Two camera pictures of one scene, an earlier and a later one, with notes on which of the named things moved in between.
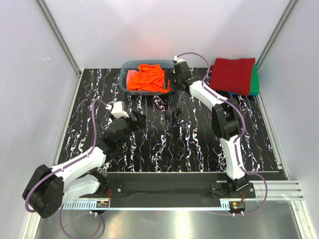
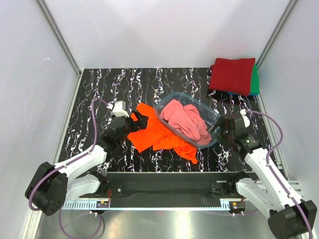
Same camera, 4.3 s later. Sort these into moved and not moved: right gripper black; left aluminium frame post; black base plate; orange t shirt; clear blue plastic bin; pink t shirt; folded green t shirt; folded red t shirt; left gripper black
Moved: pink t shirt; clear blue plastic bin; right gripper black; orange t shirt
Not moved: left gripper black; folded red t shirt; folded green t shirt; left aluminium frame post; black base plate
